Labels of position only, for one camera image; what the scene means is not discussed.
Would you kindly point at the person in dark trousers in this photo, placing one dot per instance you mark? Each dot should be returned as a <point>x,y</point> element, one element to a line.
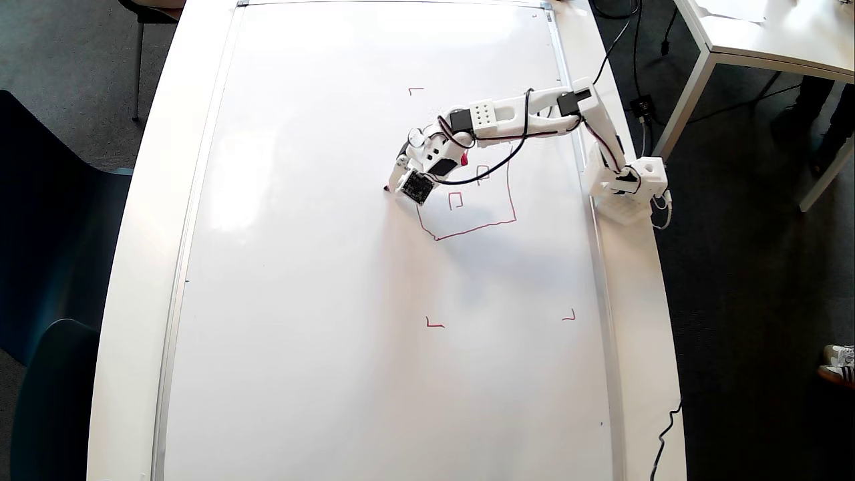
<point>811,100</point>

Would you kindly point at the black wrist camera board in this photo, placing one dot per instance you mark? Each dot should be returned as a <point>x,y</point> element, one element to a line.
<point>418,188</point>

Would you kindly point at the dark blue chair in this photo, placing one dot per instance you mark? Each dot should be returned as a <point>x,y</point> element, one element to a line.
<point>53,401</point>
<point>53,220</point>

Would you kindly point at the black metal leg chair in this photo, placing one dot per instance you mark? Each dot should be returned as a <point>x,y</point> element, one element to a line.
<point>150,10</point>

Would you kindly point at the large white whiteboard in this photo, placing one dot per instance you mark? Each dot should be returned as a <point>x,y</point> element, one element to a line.
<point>334,300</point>

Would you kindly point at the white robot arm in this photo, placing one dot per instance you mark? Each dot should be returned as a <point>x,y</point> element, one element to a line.
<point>528,113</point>

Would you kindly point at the red whiteboard marker pen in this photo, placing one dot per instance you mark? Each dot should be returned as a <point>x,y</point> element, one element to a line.
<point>463,160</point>

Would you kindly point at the black power adapter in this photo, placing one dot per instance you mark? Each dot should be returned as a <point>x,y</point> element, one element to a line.
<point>642,107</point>

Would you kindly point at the white sneaker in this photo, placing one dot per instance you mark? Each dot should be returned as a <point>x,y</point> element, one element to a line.
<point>838,376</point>
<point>841,354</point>

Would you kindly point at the white side table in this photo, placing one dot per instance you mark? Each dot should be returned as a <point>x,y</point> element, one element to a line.
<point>768,40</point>

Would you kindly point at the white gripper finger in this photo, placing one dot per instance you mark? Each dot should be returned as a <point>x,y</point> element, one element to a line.
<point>413,167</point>
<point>398,175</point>

